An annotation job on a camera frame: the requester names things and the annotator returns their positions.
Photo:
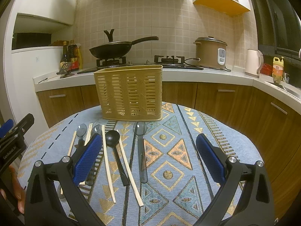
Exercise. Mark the metal spatula on stand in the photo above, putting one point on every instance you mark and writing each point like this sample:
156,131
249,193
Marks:
64,71

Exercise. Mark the white electric kettle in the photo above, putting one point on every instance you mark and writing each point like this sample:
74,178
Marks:
254,62

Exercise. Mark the red label sauce bottle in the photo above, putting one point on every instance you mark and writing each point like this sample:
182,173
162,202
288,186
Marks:
72,54

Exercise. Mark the brown rice cooker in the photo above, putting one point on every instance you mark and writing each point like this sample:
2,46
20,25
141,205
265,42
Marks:
211,52

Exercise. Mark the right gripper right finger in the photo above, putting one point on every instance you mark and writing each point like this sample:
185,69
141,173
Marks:
245,195

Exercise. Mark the dark soy sauce bottle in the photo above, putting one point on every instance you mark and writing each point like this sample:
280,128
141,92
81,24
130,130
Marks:
64,58

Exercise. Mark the tan plastic utensil basket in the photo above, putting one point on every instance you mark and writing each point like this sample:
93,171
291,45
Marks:
130,93

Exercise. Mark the dark window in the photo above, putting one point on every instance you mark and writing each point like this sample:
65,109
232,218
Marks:
278,28

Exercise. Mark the black gas stove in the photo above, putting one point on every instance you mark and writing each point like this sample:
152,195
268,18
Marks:
177,62

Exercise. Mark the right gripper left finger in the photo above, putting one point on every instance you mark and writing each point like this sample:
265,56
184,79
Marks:
43,206

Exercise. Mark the patterned blue tablecloth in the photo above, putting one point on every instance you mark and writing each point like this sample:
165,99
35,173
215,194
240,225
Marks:
179,186

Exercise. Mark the person's left hand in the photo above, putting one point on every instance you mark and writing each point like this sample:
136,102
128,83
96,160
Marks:
11,181

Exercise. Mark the black plastic spoon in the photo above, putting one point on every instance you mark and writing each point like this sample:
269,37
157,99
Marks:
112,140

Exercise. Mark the black wok with lid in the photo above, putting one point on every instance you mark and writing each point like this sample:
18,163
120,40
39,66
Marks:
116,49

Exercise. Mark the yellow oil bottle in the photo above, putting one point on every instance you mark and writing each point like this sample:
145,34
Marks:
277,69

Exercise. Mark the yellow sauce bottle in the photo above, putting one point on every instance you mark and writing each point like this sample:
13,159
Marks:
79,56

